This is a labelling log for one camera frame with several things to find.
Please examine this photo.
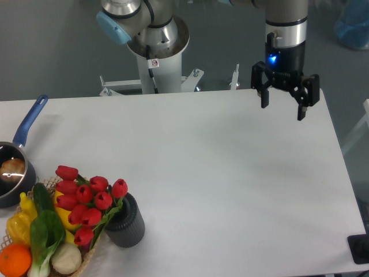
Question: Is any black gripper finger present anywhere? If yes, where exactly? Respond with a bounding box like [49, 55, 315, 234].
[289, 74, 320, 121]
[250, 61, 271, 108]

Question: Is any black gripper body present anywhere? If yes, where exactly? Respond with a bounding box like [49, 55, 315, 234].
[263, 43, 305, 92]

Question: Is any red tulip bouquet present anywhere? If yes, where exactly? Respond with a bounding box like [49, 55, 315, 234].
[54, 165, 128, 249]

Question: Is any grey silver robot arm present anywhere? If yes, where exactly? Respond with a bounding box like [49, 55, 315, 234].
[96, 1, 320, 120]

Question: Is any dark grey ribbed vase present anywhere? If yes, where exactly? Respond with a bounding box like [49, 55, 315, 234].
[104, 193, 145, 248]

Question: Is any yellow pepper behind flowers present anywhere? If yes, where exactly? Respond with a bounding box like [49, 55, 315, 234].
[55, 207, 79, 245]

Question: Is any blue transparent container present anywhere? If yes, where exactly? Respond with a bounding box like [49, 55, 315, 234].
[334, 1, 368, 50]

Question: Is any black device at edge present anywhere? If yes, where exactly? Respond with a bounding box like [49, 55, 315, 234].
[347, 234, 368, 264]

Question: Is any woven wicker basket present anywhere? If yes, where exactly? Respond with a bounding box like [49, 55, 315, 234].
[1, 177, 95, 276]

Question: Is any dark green cucumber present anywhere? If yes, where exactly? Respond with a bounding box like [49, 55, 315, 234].
[32, 182, 55, 213]

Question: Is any green bok choy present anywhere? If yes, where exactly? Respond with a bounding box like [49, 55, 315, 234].
[27, 209, 67, 277]

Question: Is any brown food in pan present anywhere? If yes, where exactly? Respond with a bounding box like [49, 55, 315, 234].
[1, 158, 25, 182]

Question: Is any beige round bun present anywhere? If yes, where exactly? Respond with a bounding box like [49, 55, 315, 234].
[51, 243, 82, 275]

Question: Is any yellow bell pepper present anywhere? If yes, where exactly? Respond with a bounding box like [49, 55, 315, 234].
[6, 212, 31, 246]

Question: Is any orange fruit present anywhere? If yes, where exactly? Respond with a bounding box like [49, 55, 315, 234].
[1, 244, 32, 276]

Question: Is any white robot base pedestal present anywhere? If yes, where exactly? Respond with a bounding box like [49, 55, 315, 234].
[99, 14, 240, 97]

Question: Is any blue handled saucepan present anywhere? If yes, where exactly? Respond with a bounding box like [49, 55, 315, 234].
[1, 95, 48, 208]

